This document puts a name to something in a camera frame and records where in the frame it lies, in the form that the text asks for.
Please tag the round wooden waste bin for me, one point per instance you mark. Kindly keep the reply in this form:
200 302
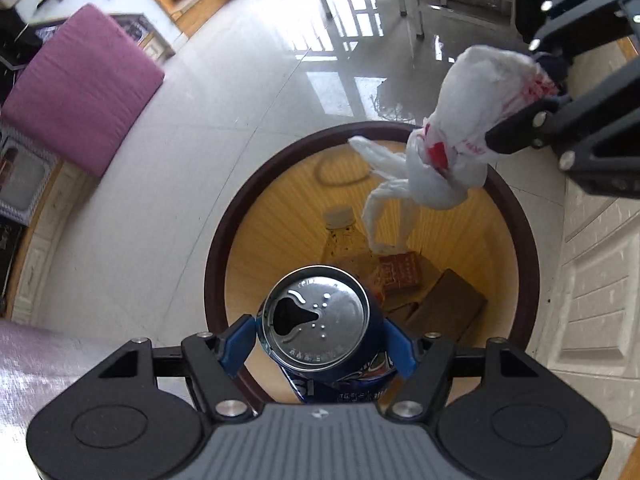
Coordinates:
280 220

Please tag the red cigarette pack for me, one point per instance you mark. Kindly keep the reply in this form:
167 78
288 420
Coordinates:
399 272

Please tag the patterned toy kitchen box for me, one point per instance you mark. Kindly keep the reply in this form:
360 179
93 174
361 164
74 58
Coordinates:
22 170

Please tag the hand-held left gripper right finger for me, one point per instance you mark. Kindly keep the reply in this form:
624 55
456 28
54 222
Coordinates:
401 350

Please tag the white plastic bag red print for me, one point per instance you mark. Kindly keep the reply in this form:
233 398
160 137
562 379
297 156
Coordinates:
470 110

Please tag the white panelled cabinet door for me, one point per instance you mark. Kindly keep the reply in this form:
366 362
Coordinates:
595 300

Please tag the brown cardboard box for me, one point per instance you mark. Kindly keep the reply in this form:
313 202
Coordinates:
447 305

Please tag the blue drink can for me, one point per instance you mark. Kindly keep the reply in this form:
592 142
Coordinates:
315 320

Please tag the low white drawer platform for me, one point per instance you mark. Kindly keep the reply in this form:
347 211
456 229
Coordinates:
45 240

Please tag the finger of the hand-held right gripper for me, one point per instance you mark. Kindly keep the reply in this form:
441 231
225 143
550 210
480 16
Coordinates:
585 5
590 125

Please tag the wooden staircase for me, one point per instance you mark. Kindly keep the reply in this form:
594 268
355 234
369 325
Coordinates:
150 5

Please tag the silver foil mat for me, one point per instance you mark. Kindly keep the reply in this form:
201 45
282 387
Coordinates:
45 360

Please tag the clear plastic bottle red label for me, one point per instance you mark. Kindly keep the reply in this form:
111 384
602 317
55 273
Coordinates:
342 240

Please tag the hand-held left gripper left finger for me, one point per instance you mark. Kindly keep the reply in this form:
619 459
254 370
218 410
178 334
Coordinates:
236 345

